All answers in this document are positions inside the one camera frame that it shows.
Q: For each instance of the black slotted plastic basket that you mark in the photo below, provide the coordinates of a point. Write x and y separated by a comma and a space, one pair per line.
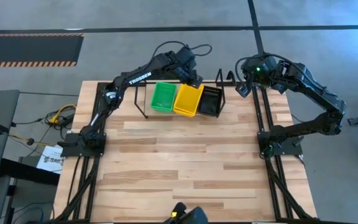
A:
210, 104

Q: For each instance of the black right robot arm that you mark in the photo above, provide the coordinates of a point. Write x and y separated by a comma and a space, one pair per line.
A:
315, 90

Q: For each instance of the black round plug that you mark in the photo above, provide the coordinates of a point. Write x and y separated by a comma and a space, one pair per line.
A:
30, 142

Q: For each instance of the white printed paper sheet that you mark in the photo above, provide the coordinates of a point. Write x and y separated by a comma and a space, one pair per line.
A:
51, 160

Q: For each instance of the green slotted plastic basket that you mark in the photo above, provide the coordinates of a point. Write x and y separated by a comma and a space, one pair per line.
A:
164, 95

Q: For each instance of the black bench board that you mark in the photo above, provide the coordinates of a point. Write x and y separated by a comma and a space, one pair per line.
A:
26, 172

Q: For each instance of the yellow slotted plastic basket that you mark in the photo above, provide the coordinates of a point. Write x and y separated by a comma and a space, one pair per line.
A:
186, 99

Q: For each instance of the black orange-striped floor mat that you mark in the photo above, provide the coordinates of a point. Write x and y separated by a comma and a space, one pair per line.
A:
30, 49

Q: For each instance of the black arched bracket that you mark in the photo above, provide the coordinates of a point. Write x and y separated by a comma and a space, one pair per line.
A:
231, 73

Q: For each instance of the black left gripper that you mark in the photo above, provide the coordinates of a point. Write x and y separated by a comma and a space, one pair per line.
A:
186, 63

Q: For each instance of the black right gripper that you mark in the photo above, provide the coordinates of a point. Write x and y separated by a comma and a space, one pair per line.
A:
256, 74

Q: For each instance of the black aluminium rig frame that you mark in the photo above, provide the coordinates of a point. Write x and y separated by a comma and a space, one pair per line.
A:
100, 85

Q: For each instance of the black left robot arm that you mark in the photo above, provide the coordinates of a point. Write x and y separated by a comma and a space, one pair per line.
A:
140, 78

